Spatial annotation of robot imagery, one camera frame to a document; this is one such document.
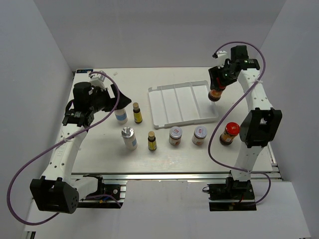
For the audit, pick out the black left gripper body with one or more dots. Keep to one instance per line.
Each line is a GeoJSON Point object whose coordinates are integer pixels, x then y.
{"type": "Point", "coordinates": [101, 99]}

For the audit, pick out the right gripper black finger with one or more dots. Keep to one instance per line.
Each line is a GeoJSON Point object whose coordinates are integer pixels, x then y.
{"type": "Point", "coordinates": [214, 84]}
{"type": "Point", "coordinates": [224, 83]}

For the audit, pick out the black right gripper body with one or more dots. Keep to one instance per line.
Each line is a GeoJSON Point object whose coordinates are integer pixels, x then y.
{"type": "Point", "coordinates": [224, 73]}

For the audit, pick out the red-lid chili sauce jar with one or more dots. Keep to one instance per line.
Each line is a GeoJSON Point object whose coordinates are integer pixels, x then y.
{"type": "Point", "coordinates": [215, 95]}

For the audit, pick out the white-lid sauce jar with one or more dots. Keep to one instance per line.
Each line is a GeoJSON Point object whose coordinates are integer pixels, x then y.
{"type": "Point", "coordinates": [175, 135]}
{"type": "Point", "coordinates": [199, 135]}

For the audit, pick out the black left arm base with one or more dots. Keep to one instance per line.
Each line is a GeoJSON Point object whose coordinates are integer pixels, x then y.
{"type": "Point", "coordinates": [107, 196]}

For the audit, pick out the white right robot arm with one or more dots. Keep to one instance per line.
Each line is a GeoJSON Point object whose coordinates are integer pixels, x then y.
{"type": "Point", "coordinates": [262, 121]}

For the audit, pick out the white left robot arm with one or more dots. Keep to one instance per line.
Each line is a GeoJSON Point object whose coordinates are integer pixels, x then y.
{"type": "Point", "coordinates": [55, 191]}

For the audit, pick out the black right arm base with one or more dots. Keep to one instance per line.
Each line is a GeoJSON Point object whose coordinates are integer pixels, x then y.
{"type": "Point", "coordinates": [233, 195]}

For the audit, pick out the silver-lid salt jar rear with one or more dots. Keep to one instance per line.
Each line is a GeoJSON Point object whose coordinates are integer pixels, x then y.
{"type": "Point", "coordinates": [121, 116]}

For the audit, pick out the silver-lid salt jar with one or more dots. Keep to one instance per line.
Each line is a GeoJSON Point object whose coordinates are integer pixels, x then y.
{"type": "Point", "coordinates": [129, 138]}
{"type": "Point", "coordinates": [121, 116]}

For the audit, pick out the silver-lid salt jar front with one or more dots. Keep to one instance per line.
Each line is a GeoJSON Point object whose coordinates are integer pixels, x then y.
{"type": "Point", "coordinates": [129, 138]}

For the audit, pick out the yellow bottle rear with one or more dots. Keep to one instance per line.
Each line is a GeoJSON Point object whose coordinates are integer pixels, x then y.
{"type": "Point", "coordinates": [137, 113]}

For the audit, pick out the yellow bottle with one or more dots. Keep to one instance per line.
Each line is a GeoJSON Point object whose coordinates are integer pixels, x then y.
{"type": "Point", "coordinates": [137, 113]}
{"type": "Point", "coordinates": [152, 144]}

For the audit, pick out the white divided organizer tray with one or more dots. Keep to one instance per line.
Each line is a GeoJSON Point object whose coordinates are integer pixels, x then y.
{"type": "Point", "coordinates": [182, 104]}

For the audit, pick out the yellow bottle front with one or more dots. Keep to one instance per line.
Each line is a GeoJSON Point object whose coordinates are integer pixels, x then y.
{"type": "Point", "coordinates": [152, 144]}

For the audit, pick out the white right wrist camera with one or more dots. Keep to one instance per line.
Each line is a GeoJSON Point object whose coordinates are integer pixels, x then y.
{"type": "Point", "coordinates": [220, 57]}

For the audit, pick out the aluminium table rail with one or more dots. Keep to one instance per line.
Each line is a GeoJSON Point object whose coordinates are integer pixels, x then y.
{"type": "Point", "coordinates": [274, 174]}

